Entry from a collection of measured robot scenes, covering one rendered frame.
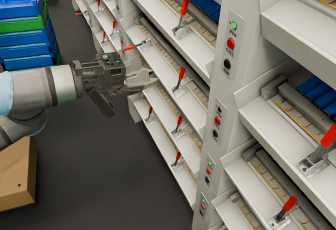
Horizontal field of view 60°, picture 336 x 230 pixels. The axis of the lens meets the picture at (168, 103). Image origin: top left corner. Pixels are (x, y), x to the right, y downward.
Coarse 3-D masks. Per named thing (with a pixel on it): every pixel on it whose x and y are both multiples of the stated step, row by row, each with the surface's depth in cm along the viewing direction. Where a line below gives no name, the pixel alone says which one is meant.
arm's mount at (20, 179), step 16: (16, 144) 122; (32, 144) 127; (0, 160) 116; (16, 160) 116; (32, 160) 122; (0, 176) 111; (16, 176) 111; (32, 176) 117; (0, 192) 106; (16, 192) 106; (32, 192) 113; (0, 208) 110
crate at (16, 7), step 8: (0, 0) 163; (8, 0) 163; (16, 0) 164; (32, 0) 148; (40, 0) 158; (0, 8) 147; (8, 8) 147; (16, 8) 148; (24, 8) 149; (32, 8) 150; (40, 8) 155; (0, 16) 149; (8, 16) 150; (16, 16) 151; (24, 16) 152
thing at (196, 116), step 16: (128, 16) 111; (144, 16) 112; (128, 32) 113; (144, 32) 109; (160, 48) 101; (160, 64) 96; (176, 64) 94; (160, 80) 92; (176, 80) 90; (192, 96) 84; (192, 112) 81
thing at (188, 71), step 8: (144, 24) 108; (152, 32) 104; (160, 40) 100; (168, 48) 96; (176, 56) 92; (184, 64) 89; (184, 72) 90; (192, 72) 86; (184, 80) 87; (200, 80) 83; (200, 88) 82; (208, 88) 81; (208, 96) 79
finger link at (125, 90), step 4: (124, 88) 71; (128, 88) 72; (132, 88) 72; (136, 88) 73; (140, 88) 73; (116, 92) 71; (120, 92) 71; (124, 92) 71; (128, 92) 71; (132, 92) 72; (136, 92) 73; (116, 96) 71
